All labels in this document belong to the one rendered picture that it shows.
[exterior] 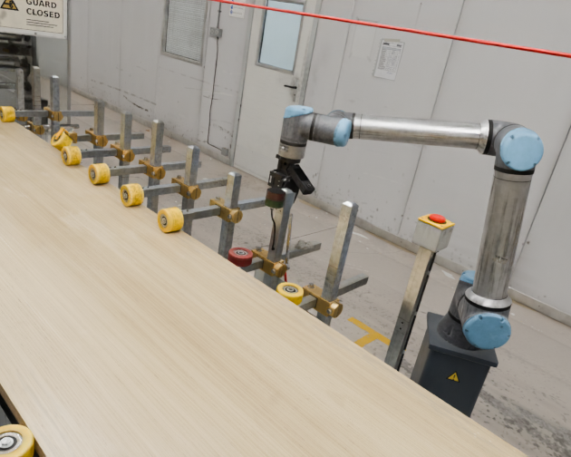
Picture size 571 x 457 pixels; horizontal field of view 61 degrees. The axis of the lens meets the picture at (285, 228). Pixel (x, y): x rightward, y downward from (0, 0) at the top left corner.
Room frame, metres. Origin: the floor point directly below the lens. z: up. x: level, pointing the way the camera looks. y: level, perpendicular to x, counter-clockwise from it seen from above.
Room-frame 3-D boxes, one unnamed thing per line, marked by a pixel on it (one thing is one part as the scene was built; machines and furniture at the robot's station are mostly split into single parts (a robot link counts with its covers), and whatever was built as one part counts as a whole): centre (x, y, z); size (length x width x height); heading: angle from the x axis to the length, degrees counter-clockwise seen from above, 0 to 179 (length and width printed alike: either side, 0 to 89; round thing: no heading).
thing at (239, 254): (1.42, 0.13, 0.85); 0.08 x 0.08 x 0.11
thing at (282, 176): (1.60, 0.03, 1.14); 0.09 x 0.08 x 0.12; 50
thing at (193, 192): (1.82, 0.42, 0.95); 0.13 x 0.06 x 0.05; 50
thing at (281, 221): (1.49, 0.02, 0.89); 0.03 x 0.03 x 0.48; 50
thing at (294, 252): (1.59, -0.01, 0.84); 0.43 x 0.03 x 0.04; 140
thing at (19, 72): (2.93, 1.75, 0.87); 0.03 x 0.03 x 0.48; 50
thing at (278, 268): (1.50, 0.04, 0.85); 0.13 x 0.06 x 0.05; 50
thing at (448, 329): (1.67, -0.76, 0.65); 0.19 x 0.19 x 0.10
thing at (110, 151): (2.17, 0.81, 0.95); 0.50 x 0.04 x 0.04; 140
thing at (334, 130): (1.59, -0.09, 1.32); 0.12 x 0.12 x 0.09; 83
